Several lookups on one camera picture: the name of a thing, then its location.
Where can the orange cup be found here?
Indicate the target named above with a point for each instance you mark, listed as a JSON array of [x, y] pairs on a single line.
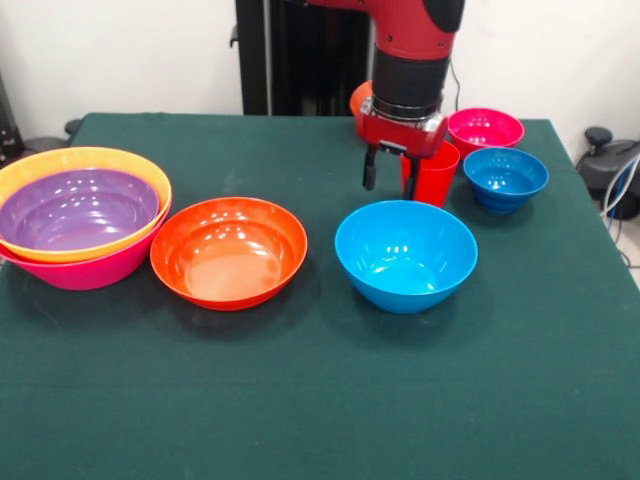
[[359, 97]]

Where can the dark green table cloth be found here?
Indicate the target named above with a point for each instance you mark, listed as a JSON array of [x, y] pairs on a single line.
[[320, 390]]

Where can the red cup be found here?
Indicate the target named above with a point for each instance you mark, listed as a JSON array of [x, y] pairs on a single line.
[[437, 180]]

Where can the small dark blue bowl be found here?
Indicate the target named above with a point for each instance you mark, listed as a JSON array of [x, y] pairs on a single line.
[[505, 175]]

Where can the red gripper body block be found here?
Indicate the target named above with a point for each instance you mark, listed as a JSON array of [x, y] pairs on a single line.
[[400, 137]]

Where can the purple bowl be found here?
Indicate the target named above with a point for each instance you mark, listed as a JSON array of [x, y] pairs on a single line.
[[80, 210]]

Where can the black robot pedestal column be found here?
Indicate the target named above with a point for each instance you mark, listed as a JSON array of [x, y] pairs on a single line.
[[310, 60]]

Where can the large pink bowl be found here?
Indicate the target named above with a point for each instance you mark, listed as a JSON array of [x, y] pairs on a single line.
[[100, 270]]

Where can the small pink bowl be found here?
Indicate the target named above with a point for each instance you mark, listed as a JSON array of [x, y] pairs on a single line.
[[487, 127]]

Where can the large orange bowl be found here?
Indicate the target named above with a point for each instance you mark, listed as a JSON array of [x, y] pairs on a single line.
[[150, 175]]

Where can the red-orange bowl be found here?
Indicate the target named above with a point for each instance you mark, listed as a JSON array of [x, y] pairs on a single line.
[[225, 255]]

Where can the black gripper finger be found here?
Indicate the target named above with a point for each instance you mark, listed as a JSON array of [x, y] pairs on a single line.
[[411, 177], [370, 167]]

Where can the black office chair base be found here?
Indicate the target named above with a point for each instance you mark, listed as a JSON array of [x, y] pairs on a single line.
[[600, 165], [45, 140]]

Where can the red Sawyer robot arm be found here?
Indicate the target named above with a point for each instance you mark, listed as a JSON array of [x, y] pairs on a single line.
[[410, 60]]

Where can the light blue bowl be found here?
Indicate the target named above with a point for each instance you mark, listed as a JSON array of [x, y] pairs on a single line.
[[400, 265]]

